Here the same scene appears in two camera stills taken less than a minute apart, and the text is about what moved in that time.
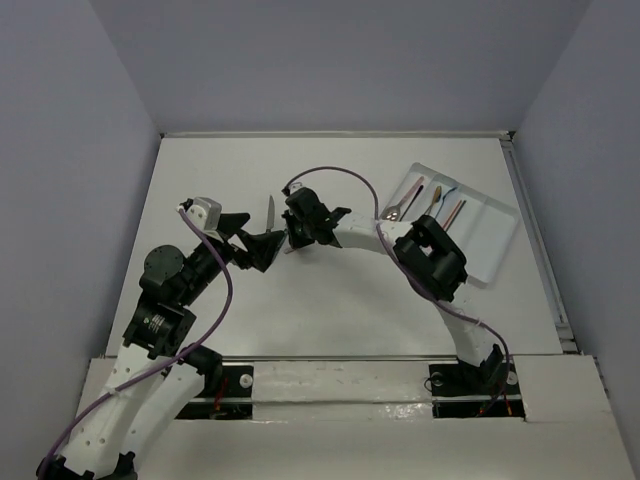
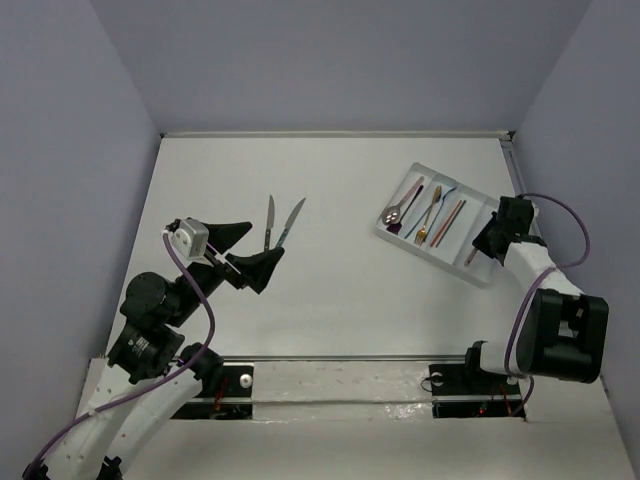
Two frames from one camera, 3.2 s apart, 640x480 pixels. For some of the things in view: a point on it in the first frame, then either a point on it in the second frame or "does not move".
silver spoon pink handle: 392,214 does not move
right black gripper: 295,240 → 481,241
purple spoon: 417,194 does not move
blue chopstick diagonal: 455,215 does not move
